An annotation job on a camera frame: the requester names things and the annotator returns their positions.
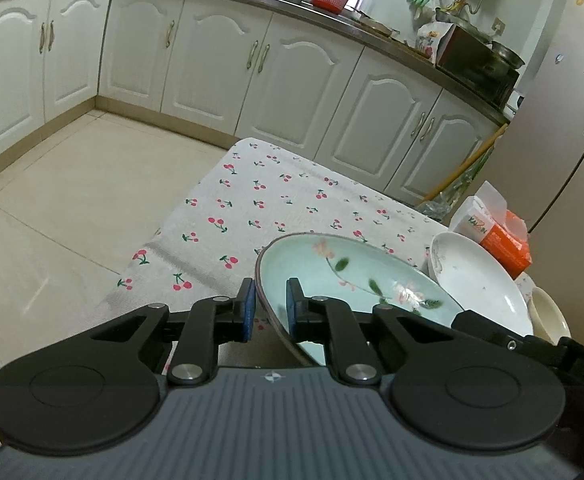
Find shallow metal tray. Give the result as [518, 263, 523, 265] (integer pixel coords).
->
[357, 10, 403, 38]

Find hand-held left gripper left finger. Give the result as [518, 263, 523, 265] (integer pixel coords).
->
[89, 277, 258, 387]

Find printed plastic bag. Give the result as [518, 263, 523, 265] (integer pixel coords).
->
[414, 22, 453, 63]

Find silver refrigerator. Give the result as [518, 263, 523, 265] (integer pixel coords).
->
[492, 0, 584, 241]

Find wooden broom handle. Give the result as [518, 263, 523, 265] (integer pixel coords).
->
[417, 125, 508, 206]

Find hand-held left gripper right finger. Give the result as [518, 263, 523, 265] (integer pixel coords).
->
[286, 277, 454, 387]

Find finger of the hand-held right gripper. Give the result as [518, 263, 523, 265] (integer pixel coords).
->
[451, 309, 562, 370]

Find white base cabinets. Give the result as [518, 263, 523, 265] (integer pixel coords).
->
[0, 0, 510, 206]

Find light blue floral plate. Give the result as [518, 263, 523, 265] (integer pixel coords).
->
[255, 232, 468, 368]

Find cream plastic bowl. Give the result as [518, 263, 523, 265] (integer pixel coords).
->
[528, 287, 572, 346]

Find cherry print tablecloth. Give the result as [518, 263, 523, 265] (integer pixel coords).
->
[97, 137, 473, 376]

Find steel pot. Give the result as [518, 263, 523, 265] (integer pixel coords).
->
[489, 40, 525, 71]

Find dark microwave oven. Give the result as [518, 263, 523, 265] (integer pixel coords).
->
[436, 25, 520, 108]

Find orange and white tissue pack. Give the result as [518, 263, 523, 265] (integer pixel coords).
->
[449, 180, 535, 291]

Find pale glazed plate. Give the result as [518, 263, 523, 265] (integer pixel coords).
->
[429, 232, 530, 338]

